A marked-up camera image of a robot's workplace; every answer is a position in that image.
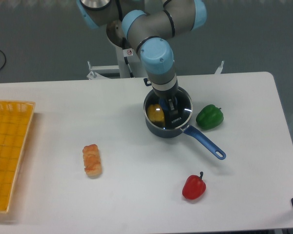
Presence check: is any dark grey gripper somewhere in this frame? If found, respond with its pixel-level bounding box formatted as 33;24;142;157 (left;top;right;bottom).
153;83;179;111

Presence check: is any glass pot lid blue knob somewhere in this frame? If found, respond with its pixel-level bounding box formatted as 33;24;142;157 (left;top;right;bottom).
144;87;193;130

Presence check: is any dark blue saucepan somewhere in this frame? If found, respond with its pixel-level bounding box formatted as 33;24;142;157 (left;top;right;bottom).
143;87;227;160

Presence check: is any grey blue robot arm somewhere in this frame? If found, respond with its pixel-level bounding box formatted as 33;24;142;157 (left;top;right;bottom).
77;0;207;101

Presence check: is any yellow bell pepper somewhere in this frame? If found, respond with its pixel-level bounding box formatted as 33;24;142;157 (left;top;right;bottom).
146;104;165;128

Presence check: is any green bell pepper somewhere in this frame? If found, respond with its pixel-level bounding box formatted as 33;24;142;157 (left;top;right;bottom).
196;104;224;130

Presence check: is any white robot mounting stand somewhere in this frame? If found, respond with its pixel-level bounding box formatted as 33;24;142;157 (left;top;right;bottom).
86;19;148;80

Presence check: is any red bell pepper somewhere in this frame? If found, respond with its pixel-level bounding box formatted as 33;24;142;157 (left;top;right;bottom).
182;172;207;200

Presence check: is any orange bread pastry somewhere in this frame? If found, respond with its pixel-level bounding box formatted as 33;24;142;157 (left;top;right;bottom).
83;144;102;176

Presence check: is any yellow woven basket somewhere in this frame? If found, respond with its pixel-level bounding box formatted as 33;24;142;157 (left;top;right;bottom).
0;100;35;213

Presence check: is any white table clamp bracket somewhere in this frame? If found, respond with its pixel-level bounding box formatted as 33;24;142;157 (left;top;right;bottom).
214;60;225;75

